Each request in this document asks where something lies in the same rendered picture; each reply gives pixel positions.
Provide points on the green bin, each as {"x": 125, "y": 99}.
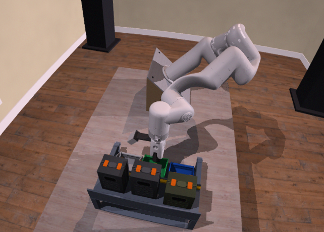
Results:
{"x": 163, "y": 162}

